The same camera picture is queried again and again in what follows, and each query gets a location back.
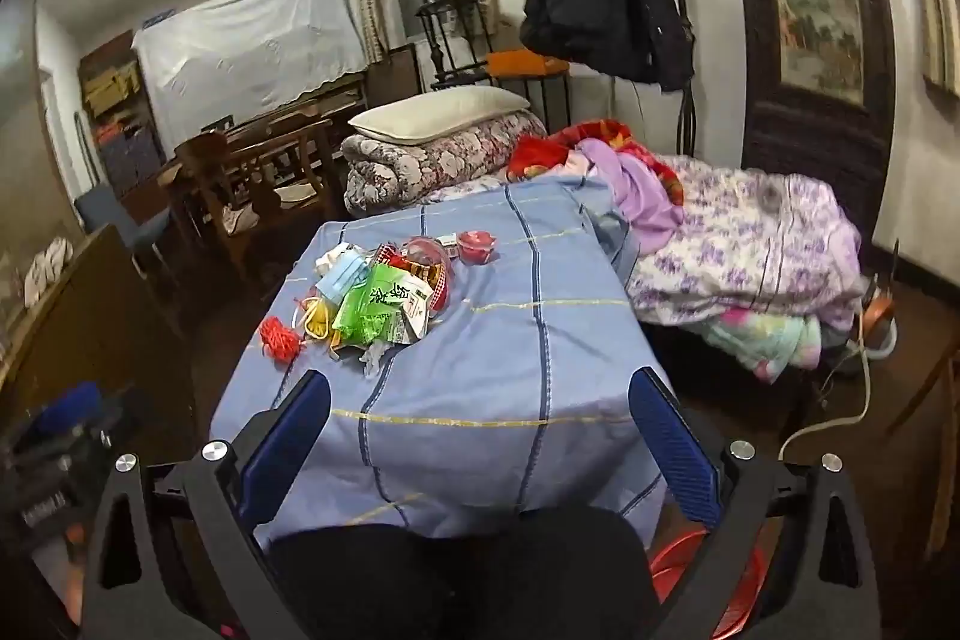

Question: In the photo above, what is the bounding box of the black metal coat rack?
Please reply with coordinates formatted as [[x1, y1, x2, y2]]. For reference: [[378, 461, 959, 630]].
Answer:
[[645, 0, 700, 157]]

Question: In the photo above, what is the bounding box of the red jelly cup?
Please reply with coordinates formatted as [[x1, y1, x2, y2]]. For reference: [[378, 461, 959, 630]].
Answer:
[[457, 229, 500, 265]]

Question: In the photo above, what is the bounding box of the lilac cloth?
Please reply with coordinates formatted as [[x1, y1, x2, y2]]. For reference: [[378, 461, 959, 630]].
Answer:
[[574, 137, 683, 255]]

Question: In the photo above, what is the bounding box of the blue chair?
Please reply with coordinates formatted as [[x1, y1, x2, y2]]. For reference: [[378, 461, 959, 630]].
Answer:
[[75, 186, 173, 274]]

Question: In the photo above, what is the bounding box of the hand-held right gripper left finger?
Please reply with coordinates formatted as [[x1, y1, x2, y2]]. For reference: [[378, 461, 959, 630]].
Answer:
[[79, 368, 335, 640]]

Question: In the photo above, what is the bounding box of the red blanket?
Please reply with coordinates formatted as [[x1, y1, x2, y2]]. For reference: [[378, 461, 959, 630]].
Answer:
[[510, 119, 683, 206]]

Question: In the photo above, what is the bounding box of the wooden cabinet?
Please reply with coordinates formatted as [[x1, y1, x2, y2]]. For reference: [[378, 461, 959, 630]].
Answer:
[[0, 224, 196, 461]]

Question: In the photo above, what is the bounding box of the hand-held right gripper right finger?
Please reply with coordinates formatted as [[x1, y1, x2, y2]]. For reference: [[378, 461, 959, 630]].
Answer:
[[628, 366, 882, 640]]

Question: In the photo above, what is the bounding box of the teal plastic basin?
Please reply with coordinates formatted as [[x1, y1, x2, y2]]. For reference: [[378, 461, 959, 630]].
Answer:
[[840, 302, 899, 372]]

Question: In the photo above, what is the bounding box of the white cover sheet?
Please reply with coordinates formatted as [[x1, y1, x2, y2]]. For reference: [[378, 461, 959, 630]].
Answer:
[[131, 0, 368, 120]]

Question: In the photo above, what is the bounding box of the cream pillow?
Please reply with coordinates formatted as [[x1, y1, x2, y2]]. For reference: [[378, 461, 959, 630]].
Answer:
[[349, 87, 533, 145]]

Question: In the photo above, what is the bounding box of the red patterned snack packet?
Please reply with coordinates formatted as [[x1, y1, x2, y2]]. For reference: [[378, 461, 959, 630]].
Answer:
[[397, 239, 457, 311]]

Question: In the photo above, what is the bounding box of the brown floral folded quilt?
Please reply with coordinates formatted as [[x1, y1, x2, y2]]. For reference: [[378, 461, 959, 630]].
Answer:
[[341, 111, 548, 217]]

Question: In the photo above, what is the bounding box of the pastel floral blanket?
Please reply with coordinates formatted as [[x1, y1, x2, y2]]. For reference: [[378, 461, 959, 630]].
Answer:
[[690, 302, 822, 382]]

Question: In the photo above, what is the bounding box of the wooden dining chair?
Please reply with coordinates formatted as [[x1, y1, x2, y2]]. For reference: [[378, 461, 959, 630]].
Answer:
[[176, 119, 335, 281]]

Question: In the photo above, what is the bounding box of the dark carved wooden painting panel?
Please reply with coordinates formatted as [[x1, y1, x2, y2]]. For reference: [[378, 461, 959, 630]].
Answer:
[[712, 0, 897, 229]]

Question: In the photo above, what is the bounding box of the white printed wrapper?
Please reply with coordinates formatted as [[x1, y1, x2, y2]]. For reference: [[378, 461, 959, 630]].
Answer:
[[390, 291, 436, 341]]

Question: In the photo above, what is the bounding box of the clear plastic wrapper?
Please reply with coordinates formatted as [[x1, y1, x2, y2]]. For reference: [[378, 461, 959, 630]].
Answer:
[[351, 342, 392, 378]]

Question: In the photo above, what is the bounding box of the white cable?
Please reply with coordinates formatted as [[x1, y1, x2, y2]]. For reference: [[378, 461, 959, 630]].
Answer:
[[780, 302, 875, 461]]

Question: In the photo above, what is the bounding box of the purple floral quilt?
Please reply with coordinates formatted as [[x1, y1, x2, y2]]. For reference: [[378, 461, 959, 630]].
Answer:
[[622, 152, 867, 319]]

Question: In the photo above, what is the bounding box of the green packet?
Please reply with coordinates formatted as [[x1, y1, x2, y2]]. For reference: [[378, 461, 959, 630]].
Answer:
[[332, 269, 413, 347]]

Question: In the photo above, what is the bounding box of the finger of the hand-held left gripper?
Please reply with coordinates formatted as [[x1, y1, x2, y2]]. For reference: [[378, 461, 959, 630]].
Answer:
[[15, 383, 104, 435]]

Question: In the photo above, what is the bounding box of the blue checked blanket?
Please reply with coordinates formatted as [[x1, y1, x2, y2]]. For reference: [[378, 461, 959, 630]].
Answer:
[[210, 175, 680, 540]]

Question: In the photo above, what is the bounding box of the red mesh net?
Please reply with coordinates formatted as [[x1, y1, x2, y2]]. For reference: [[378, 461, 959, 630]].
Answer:
[[259, 314, 305, 363]]

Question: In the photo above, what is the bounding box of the striped beige curtain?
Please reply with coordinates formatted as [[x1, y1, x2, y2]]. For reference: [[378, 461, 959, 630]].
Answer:
[[900, 0, 960, 94]]

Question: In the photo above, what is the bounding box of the blue face mask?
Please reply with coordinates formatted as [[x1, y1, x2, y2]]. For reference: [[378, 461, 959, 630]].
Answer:
[[315, 254, 372, 311]]

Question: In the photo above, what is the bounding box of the red plastic basket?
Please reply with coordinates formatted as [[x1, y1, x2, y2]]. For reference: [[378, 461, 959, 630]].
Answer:
[[649, 527, 770, 640]]

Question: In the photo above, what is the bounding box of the person's black trouser leg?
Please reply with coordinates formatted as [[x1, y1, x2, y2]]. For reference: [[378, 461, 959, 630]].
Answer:
[[262, 509, 661, 640]]

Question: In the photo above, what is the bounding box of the wooden shelf unit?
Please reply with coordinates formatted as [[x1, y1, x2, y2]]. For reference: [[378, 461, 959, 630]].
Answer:
[[79, 32, 166, 199]]

